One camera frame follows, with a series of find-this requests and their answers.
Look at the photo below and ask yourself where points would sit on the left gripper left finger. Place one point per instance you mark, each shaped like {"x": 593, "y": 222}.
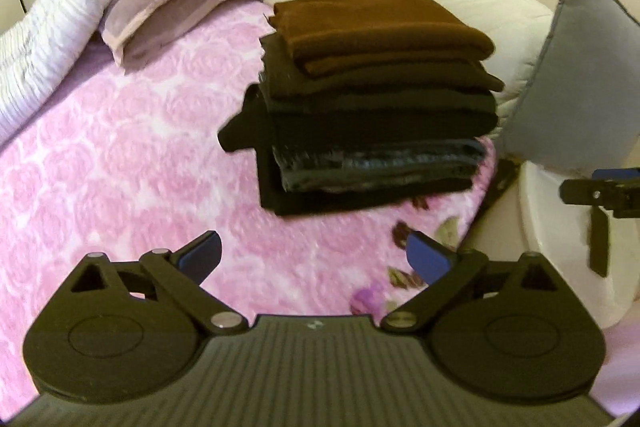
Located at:
{"x": 179, "y": 274}

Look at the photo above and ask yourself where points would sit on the stack of dark folded clothes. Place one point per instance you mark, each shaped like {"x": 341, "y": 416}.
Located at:
{"x": 363, "y": 137}

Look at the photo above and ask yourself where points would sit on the pink floral bed blanket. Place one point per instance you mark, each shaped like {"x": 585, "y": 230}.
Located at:
{"x": 123, "y": 163}

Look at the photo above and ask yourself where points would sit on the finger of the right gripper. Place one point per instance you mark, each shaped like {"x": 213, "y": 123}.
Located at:
{"x": 621, "y": 196}
{"x": 616, "y": 174}

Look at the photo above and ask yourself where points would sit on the grey cushion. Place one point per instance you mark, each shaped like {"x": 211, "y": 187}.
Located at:
{"x": 580, "y": 109}

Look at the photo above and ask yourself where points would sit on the brown knit sweater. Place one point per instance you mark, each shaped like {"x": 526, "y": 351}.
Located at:
{"x": 327, "y": 36}

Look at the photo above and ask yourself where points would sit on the white bedside table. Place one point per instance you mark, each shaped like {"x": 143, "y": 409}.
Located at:
{"x": 530, "y": 216}

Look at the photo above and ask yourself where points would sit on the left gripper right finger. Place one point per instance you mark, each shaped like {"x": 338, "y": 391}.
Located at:
{"x": 449, "y": 276}

